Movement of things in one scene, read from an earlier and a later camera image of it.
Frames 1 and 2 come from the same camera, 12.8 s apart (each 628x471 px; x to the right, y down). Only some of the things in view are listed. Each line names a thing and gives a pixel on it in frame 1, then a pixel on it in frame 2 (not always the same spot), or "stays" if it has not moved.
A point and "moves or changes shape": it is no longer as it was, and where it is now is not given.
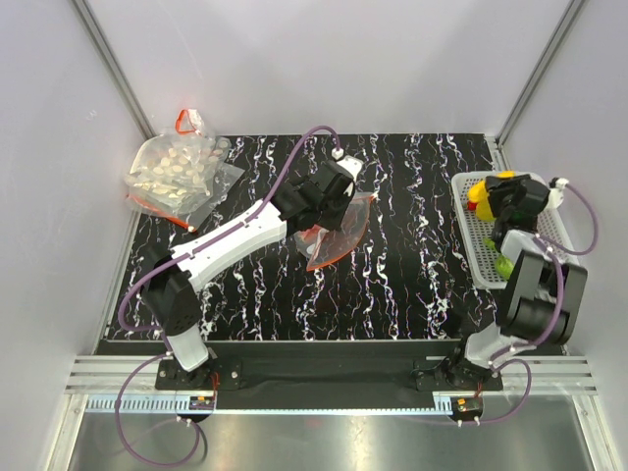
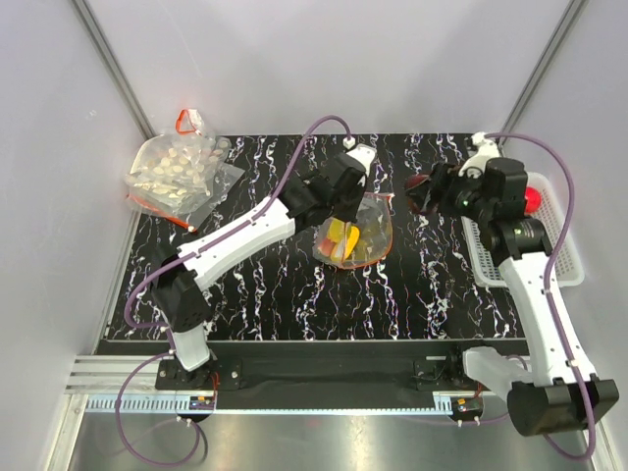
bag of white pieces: [179, 175] stays
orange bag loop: [179, 123] stays
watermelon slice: [309, 235] -> [326, 246]
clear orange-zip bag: [323, 247] moves or changes shape
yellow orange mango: [479, 192] moves or changes shape
